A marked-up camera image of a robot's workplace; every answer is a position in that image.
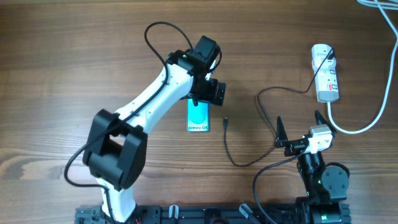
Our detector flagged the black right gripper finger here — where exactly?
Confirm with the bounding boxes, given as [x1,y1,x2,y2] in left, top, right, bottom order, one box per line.
[275,116,288,142]
[315,110,336,134]

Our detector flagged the blue Galaxy smartphone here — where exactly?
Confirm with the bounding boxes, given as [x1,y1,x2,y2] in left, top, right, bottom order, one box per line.
[187,99,210,132]

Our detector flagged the black USB charging cable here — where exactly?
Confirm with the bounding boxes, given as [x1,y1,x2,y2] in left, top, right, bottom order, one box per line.
[222,48,335,167]

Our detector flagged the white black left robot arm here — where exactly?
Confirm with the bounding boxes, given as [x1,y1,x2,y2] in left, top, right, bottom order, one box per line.
[83,50,226,223]

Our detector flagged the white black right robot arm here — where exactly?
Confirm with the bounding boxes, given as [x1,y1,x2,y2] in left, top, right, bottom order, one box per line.
[274,111,352,224]

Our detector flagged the white charger plug adapter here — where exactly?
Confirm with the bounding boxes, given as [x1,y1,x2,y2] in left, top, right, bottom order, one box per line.
[312,52,336,72]

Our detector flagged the white power strip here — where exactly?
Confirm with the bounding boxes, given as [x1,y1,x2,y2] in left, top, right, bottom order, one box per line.
[312,44,340,103]

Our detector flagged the white power strip cord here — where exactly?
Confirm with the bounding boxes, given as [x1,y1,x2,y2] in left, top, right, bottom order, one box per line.
[326,0,398,135]

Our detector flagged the white cables at corner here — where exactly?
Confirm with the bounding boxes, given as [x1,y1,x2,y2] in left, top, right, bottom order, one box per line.
[356,0,398,11]

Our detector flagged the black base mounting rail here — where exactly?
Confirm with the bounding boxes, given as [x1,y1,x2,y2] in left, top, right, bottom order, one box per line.
[74,203,352,224]

